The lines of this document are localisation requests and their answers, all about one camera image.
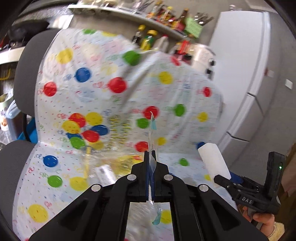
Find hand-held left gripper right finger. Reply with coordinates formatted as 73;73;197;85
153;151;266;241

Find yellow straw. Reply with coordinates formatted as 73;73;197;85
84;151;90;179

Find grey wall shelf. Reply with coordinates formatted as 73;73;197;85
67;3;192;40

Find person's right forearm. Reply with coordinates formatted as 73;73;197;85
269;221;286;241

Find red snack packets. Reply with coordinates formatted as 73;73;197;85
148;5;183;26

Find kitchen counter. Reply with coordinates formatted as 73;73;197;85
0;46;22;65

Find dark soy sauce bottle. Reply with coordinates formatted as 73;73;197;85
132;24;146;46

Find small white packet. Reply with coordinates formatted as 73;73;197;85
95;164;116;186

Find balloon print plastic tablecloth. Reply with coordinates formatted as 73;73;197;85
13;29;234;241

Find person's right hand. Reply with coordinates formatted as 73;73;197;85
242;207;275;236

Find white refrigerator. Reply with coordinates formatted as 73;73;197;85
208;10;296;158

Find white paper tub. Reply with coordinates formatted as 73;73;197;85
0;93;15;132

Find dark grey office chair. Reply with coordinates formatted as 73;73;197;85
0;29;62;234

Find brown sauce jug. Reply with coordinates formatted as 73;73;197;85
155;35;171;53

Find small white plastic bottle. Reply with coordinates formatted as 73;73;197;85
197;142;232;181

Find white kitchen appliance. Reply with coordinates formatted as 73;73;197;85
185;44;216;80

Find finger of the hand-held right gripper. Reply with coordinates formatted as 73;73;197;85
214;175;241;198
229;172;244;184

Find blue cap oil jug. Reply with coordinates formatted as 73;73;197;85
6;101;24;141

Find blue plastic bin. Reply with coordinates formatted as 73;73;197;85
17;118;39;144

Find yellow green bottle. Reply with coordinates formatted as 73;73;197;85
141;30;158;51

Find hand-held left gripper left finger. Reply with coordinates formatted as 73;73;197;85
29;151;149;241

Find clear plastic film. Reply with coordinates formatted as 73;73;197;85
81;148;148;186

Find green paper tag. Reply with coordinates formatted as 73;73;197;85
184;17;203;39

